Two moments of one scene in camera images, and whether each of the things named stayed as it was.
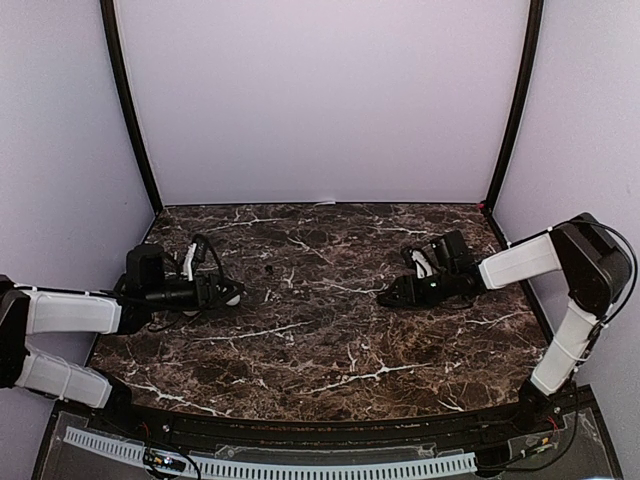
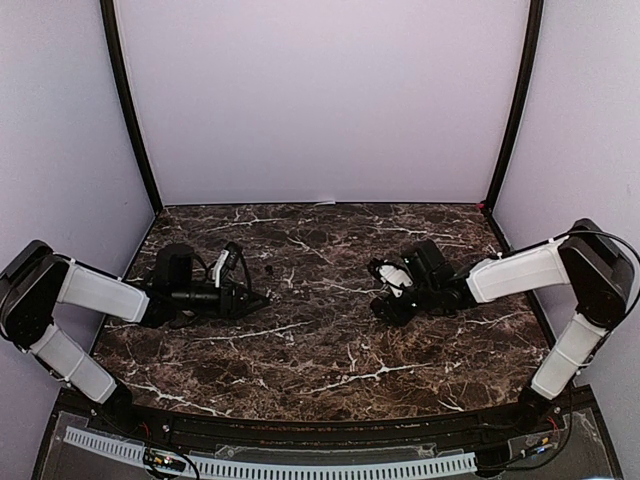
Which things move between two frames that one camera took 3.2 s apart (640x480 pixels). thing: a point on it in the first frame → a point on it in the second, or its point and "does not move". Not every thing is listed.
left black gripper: [206, 297] → [230, 306]
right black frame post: [522, 101] does not move
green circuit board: [153, 458] does not move
